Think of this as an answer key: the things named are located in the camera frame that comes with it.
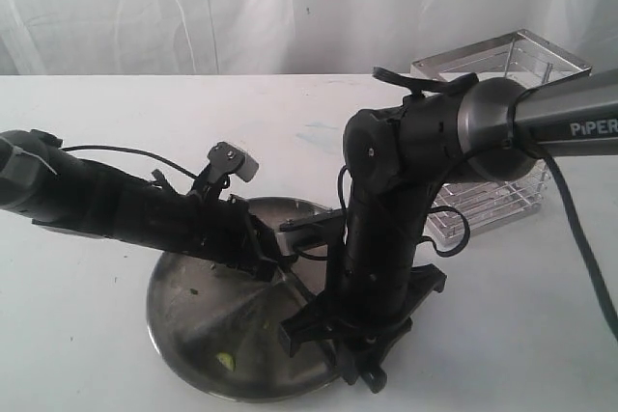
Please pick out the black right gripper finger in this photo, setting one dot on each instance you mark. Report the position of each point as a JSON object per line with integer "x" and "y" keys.
{"x": 360, "y": 358}
{"x": 311, "y": 324}

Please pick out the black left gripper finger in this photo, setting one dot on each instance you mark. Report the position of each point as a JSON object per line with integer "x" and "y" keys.
{"x": 267, "y": 255}

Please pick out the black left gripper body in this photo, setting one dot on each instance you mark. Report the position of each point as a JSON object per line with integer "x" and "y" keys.
{"x": 226, "y": 232}

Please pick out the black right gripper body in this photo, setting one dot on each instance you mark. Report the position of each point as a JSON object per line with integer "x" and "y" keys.
{"x": 377, "y": 287}

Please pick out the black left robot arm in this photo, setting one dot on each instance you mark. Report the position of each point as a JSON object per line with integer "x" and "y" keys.
{"x": 42, "y": 181}

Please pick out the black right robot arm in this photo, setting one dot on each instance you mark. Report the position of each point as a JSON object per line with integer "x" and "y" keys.
{"x": 398, "y": 159}

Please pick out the small green vegetable slice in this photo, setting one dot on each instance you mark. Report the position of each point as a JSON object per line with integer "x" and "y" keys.
{"x": 226, "y": 360}

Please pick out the round steel plate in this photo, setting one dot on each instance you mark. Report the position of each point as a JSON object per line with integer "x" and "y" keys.
{"x": 196, "y": 309}

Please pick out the white backdrop curtain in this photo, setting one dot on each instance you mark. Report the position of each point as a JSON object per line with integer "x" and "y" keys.
{"x": 281, "y": 36}

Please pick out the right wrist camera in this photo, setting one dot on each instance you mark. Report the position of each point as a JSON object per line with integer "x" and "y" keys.
{"x": 310, "y": 237}

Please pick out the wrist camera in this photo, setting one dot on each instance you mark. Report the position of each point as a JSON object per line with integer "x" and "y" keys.
{"x": 224, "y": 160}
{"x": 310, "y": 237}

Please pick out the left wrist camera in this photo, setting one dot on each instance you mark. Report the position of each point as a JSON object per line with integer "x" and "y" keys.
{"x": 224, "y": 160}

